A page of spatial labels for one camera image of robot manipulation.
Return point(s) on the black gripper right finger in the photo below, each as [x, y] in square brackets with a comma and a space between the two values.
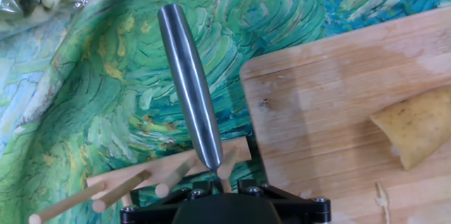
[299, 211]

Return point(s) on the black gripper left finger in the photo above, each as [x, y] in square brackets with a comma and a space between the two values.
[155, 210]

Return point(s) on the steel cleaver knife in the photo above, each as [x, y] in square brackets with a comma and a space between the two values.
[190, 86]

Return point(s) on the wooden peg dish rack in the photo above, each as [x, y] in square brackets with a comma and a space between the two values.
[158, 169]

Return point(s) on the small potato sliver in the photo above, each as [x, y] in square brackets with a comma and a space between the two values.
[382, 201]

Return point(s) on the bamboo cutting board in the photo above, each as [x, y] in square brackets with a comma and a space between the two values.
[317, 111]

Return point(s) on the painted landscape tablecloth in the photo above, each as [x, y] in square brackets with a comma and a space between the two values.
[105, 93]

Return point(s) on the half potato with skin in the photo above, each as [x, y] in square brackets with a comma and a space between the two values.
[419, 125]

